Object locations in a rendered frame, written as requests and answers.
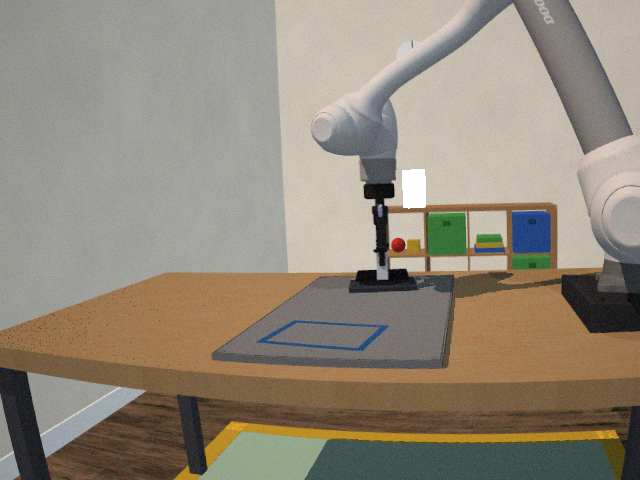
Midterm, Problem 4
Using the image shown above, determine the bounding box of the blue tape outline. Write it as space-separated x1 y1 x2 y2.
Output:
257 320 389 351

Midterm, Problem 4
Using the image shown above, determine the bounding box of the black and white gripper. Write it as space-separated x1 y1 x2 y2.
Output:
363 183 395 280

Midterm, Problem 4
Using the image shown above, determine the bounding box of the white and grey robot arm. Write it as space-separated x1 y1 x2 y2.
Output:
311 0 640 293

